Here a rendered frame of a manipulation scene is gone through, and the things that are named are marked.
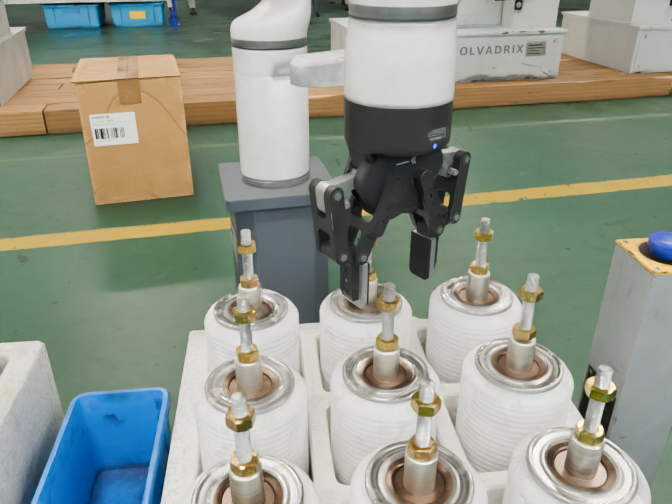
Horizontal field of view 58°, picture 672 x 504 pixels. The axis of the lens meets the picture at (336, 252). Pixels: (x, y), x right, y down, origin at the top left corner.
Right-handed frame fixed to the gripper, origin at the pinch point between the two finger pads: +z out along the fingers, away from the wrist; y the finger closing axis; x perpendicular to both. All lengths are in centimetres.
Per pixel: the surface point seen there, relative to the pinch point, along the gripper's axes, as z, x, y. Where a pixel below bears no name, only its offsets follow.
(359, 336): 10.9, 6.7, 2.5
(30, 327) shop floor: 35, 69, -18
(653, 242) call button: 2.3, -7.6, 27.0
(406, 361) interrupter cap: 9.8, 0.0, 2.4
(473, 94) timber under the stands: 30, 124, 154
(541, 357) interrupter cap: 9.8, -6.9, 12.5
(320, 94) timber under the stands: 27, 149, 100
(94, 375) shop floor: 35, 49, -14
